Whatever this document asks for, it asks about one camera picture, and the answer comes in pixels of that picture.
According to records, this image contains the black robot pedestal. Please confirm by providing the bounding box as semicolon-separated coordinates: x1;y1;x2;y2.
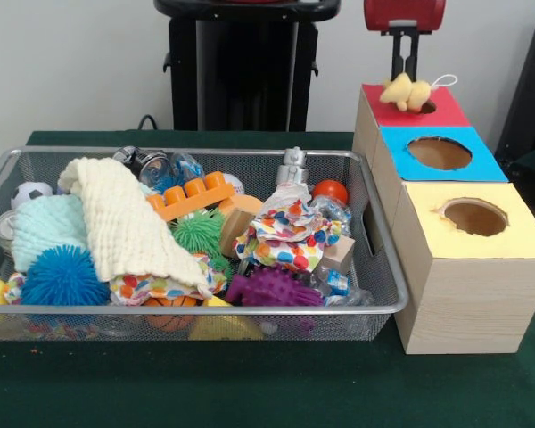
153;0;342;133

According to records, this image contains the blue spiky rubber ball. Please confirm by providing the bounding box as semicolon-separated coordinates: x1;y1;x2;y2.
20;244;111;307

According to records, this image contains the silver toy robot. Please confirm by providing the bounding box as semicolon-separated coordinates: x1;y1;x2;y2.
274;146;309;197

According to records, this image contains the small soccer ball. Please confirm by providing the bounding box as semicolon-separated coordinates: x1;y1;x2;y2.
11;181;54;210

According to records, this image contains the orange toy building brick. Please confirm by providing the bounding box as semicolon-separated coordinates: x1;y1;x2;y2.
146;171;236;223

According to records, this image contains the cream waffle cloth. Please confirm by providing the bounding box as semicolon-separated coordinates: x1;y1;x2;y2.
57;156;215;299

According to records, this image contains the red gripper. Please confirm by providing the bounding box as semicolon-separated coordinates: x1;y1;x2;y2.
364;0;448;85

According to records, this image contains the purple spiky monster toy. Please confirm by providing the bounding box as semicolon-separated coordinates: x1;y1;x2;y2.
225;265;325;308

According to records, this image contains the mint green waffle cloth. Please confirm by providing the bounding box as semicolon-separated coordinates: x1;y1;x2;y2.
11;194;90;273

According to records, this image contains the yellow duck plush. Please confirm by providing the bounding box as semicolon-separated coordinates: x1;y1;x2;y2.
379;73;459;112

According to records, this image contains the small red ball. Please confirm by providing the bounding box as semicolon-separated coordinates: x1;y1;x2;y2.
311;179;349;205

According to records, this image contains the shallow wire mesh bin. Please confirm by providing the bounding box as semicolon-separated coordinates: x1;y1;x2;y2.
0;146;410;342

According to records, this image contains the green spiky rubber ball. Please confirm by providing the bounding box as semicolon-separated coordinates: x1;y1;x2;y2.
169;209;233;277

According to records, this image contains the wooden box with three holes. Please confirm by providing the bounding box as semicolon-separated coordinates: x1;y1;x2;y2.
351;82;535;356

